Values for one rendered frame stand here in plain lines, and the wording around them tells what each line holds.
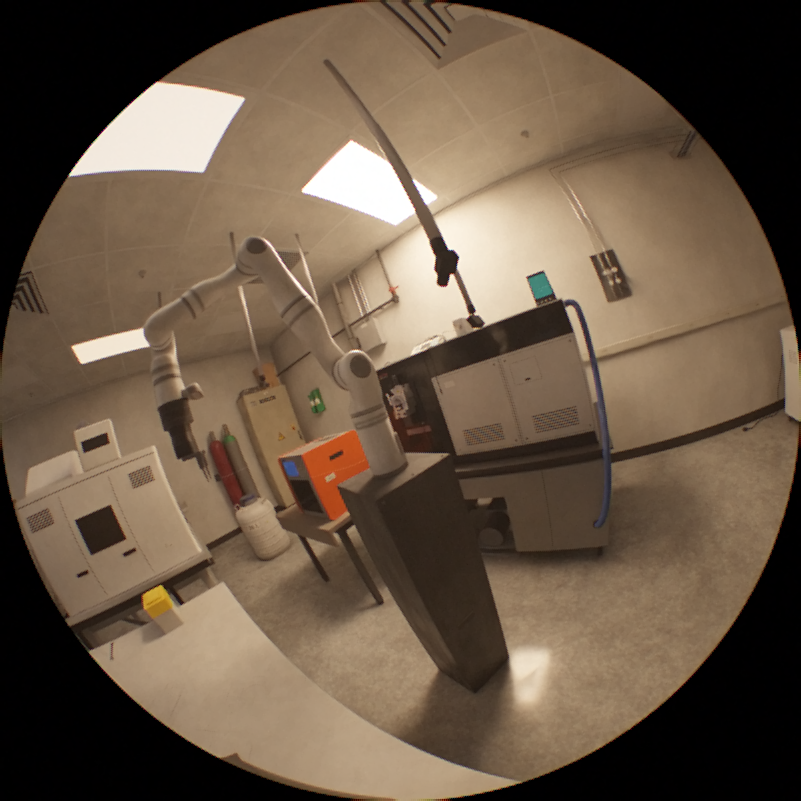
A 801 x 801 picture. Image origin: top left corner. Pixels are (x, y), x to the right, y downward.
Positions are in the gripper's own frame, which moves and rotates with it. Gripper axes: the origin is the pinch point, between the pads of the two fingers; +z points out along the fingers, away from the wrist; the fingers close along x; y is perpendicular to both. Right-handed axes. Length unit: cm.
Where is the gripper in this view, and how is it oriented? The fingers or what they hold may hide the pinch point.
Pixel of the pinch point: (209, 479)
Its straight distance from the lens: 63.5
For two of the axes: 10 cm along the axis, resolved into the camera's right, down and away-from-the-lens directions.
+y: -7.6, 3.1, -5.7
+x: 5.6, -1.4, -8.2
